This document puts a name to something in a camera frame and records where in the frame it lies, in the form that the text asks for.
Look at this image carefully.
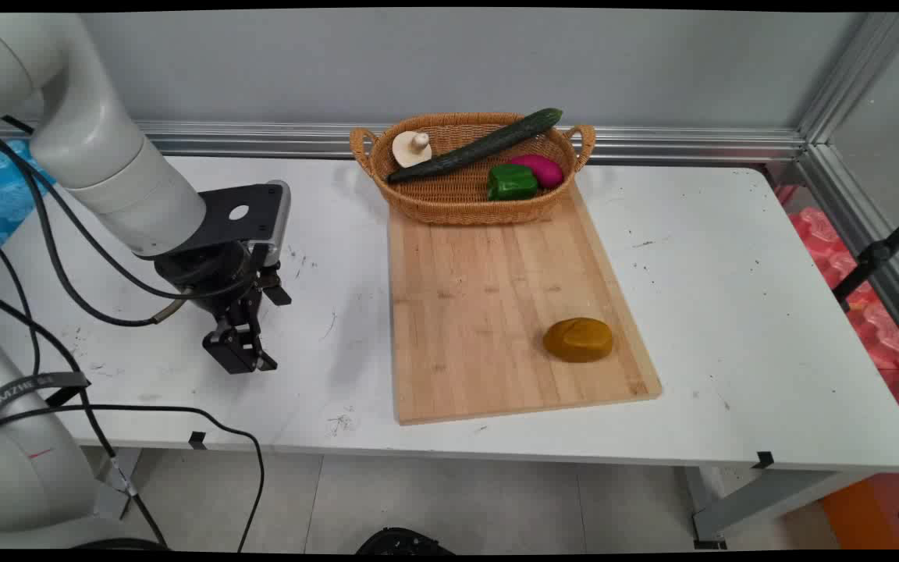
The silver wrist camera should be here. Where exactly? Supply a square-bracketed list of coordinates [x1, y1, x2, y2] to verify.
[262, 180, 293, 268]

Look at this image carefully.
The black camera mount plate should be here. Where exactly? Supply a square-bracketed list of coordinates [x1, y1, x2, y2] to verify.
[183, 183, 285, 255]

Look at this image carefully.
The magenta eggplant toy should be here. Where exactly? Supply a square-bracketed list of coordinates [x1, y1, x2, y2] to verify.
[509, 154, 565, 189]

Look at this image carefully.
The black cable along floor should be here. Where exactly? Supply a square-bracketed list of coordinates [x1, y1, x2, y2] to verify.
[0, 404, 265, 552]

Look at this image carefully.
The brown potato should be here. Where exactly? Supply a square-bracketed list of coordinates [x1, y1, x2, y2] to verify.
[542, 317, 614, 364]

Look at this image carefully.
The wooden cutting board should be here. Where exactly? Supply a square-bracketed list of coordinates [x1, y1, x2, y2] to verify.
[387, 183, 663, 426]

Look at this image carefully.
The red bubble wrap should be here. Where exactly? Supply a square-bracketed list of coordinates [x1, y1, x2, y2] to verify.
[776, 183, 899, 438]

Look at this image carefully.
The thick black gripper cable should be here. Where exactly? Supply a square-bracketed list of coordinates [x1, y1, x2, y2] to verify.
[0, 123, 187, 327]

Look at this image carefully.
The beige toy mushroom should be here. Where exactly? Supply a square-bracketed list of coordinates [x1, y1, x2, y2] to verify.
[392, 131, 433, 169]

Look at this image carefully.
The blue bubble wrap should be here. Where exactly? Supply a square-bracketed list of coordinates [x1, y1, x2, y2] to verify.
[0, 139, 56, 276]

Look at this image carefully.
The thin black camera cable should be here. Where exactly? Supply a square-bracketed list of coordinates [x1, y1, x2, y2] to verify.
[0, 116, 255, 301]

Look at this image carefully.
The black round object on floor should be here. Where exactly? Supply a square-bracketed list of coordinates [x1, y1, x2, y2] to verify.
[356, 528, 455, 555]

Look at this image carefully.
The green bell pepper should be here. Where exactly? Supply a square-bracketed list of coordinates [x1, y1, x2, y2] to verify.
[486, 163, 538, 202]

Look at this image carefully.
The woven wicker basket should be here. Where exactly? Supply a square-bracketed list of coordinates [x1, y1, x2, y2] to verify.
[350, 113, 597, 227]

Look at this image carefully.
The long dark green cucumber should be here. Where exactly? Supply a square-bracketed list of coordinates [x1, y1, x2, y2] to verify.
[386, 108, 564, 185]

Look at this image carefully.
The grey table leg with foot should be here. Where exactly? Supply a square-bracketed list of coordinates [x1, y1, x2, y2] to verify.
[684, 467, 879, 549]

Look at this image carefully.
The black tripod stand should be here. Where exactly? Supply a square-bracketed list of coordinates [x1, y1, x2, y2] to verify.
[832, 201, 899, 313]

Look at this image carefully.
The side aluminium frame rail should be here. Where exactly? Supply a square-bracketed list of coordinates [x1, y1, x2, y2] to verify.
[797, 144, 899, 364]

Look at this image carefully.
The black SAMZHE velcro strap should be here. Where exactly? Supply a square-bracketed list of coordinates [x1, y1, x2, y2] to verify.
[0, 372, 92, 429]

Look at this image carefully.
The black cable at arm base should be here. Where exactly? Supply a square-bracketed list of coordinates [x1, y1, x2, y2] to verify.
[0, 225, 169, 547]

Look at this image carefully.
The orange object on floor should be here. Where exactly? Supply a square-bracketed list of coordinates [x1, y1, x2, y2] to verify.
[819, 475, 899, 551]

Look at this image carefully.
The upright aluminium frame post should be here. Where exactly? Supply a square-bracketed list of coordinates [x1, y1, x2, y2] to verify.
[797, 12, 899, 145]

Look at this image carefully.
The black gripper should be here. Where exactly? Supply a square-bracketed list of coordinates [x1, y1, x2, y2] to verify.
[155, 242, 293, 375]

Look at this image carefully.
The horizontal aluminium frame rail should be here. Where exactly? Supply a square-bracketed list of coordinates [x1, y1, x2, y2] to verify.
[0, 119, 809, 165]

